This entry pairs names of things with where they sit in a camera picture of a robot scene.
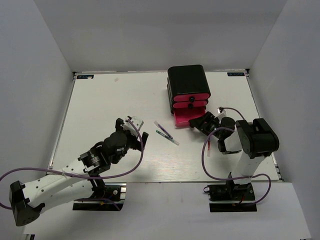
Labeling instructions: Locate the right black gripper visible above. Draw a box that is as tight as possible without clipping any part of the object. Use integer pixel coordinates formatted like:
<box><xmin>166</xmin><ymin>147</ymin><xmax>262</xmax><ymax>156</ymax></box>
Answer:
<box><xmin>189</xmin><ymin>111</ymin><xmax>224</xmax><ymax>139</ymax></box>

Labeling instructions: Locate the pink bottom drawer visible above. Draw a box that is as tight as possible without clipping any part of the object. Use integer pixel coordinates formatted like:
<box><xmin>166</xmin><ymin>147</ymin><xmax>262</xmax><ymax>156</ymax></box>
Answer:
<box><xmin>173</xmin><ymin>106</ymin><xmax>206</xmax><ymax>127</ymax></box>

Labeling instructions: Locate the pink drawer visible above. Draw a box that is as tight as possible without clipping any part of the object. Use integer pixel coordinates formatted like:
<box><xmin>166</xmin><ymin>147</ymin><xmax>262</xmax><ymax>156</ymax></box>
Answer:
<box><xmin>173</xmin><ymin>106</ymin><xmax>206</xmax><ymax>127</ymax></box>
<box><xmin>173</xmin><ymin>93</ymin><xmax>211</xmax><ymax>103</ymax></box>
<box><xmin>172</xmin><ymin>100</ymin><xmax>208</xmax><ymax>109</ymax></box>

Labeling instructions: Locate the pink top drawer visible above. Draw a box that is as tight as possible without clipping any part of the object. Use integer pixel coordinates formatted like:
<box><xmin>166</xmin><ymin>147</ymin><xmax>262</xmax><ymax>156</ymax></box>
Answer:
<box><xmin>173</xmin><ymin>93</ymin><xmax>211</xmax><ymax>103</ymax></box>

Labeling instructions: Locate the red pen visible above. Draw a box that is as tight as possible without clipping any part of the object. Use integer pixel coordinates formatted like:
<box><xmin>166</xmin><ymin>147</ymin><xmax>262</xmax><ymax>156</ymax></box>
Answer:
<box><xmin>207</xmin><ymin>140</ymin><xmax>211</xmax><ymax>157</ymax></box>

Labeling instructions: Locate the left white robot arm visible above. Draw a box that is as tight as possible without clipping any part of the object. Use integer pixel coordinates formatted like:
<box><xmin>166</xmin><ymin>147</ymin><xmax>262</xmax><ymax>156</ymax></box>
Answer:
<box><xmin>9</xmin><ymin>116</ymin><xmax>149</xmax><ymax>227</ymax></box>

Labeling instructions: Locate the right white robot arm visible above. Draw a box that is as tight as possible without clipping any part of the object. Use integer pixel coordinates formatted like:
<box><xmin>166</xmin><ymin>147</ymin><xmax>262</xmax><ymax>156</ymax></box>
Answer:
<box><xmin>189</xmin><ymin>112</ymin><xmax>280</xmax><ymax>200</ymax></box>

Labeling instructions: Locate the purple pen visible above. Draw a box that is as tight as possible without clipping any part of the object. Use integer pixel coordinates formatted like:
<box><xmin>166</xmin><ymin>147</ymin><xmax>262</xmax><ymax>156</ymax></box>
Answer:
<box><xmin>154</xmin><ymin>121</ymin><xmax>173</xmax><ymax>139</ymax></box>

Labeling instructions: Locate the green pen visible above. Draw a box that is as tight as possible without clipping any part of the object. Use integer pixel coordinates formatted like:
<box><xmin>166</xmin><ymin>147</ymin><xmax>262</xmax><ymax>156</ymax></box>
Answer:
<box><xmin>156</xmin><ymin>130</ymin><xmax>180</xmax><ymax>146</ymax></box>

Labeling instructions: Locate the black drawer cabinet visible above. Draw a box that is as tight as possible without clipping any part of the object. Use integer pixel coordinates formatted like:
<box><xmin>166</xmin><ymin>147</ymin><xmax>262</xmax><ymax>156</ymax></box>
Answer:
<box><xmin>166</xmin><ymin>64</ymin><xmax>211</xmax><ymax>113</ymax></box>

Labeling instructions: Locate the right blue corner label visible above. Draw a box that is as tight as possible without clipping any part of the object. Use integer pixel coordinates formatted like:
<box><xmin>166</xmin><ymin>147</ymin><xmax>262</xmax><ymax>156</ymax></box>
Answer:
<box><xmin>227</xmin><ymin>72</ymin><xmax>245</xmax><ymax>77</ymax></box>

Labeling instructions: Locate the blue corner label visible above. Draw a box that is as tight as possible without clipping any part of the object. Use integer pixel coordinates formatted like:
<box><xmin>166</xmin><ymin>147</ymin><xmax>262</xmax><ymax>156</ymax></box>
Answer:
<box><xmin>76</xmin><ymin>74</ymin><xmax>94</xmax><ymax>80</ymax></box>
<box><xmin>227</xmin><ymin>72</ymin><xmax>245</xmax><ymax>77</ymax></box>

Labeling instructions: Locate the left blue corner label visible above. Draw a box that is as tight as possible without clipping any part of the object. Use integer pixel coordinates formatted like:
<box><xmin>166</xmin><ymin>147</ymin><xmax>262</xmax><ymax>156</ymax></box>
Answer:
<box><xmin>76</xmin><ymin>74</ymin><xmax>94</xmax><ymax>80</ymax></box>

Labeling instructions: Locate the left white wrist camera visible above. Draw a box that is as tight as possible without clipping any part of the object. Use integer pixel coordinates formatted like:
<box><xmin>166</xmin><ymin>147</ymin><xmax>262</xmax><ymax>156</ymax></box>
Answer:
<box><xmin>123</xmin><ymin>116</ymin><xmax>144</xmax><ymax>137</ymax></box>

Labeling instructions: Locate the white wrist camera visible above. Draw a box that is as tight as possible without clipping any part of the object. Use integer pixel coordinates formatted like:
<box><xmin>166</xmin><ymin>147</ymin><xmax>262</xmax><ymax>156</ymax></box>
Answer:
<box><xmin>123</xmin><ymin>116</ymin><xmax>144</xmax><ymax>137</ymax></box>
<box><xmin>216</xmin><ymin>107</ymin><xmax>227</xmax><ymax>122</ymax></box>

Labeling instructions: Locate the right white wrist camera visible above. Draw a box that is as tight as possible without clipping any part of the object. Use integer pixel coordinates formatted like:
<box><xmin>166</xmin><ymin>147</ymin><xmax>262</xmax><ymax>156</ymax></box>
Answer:
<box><xmin>216</xmin><ymin>107</ymin><xmax>227</xmax><ymax>122</ymax></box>

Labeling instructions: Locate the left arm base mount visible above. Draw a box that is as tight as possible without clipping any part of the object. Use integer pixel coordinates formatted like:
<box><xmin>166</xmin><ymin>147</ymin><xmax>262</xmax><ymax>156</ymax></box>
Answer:
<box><xmin>72</xmin><ymin>182</ymin><xmax>127</xmax><ymax>212</ymax></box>

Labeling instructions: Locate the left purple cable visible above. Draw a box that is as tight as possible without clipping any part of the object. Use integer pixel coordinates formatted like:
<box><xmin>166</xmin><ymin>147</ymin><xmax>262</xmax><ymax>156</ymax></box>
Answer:
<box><xmin>0</xmin><ymin>119</ymin><xmax>145</xmax><ymax>211</ymax></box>

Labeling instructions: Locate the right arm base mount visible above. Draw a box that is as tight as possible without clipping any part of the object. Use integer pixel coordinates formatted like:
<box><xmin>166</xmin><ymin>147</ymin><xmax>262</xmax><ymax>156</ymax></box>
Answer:
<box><xmin>203</xmin><ymin>183</ymin><xmax>257</xmax><ymax>213</ymax></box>

